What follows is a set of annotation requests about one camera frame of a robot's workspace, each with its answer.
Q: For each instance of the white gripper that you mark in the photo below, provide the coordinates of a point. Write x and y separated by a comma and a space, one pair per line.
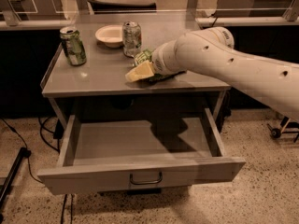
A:
159, 61

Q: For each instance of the white bowl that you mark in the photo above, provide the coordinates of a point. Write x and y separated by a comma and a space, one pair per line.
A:
110, 35

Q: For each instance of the green soda can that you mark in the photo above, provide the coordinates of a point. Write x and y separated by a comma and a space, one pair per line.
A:
73, 46

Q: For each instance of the grey cabinet table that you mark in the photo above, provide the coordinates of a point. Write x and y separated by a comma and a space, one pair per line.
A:
105, 69

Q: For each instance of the green jalapeno chip bag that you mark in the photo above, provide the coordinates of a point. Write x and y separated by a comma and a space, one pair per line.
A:
145, 55

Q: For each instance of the open grey top drawer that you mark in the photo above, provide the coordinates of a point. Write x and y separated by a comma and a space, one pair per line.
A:
100, 156

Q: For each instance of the silver soda can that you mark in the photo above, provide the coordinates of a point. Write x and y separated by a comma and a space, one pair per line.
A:
131, 38

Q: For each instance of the black stand base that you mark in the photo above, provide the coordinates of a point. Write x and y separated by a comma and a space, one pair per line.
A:
6, 185

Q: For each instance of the metal drawer handle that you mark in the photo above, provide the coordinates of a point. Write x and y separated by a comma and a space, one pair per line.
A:
145, 178

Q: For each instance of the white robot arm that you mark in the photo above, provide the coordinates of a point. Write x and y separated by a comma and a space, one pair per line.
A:
211, 52

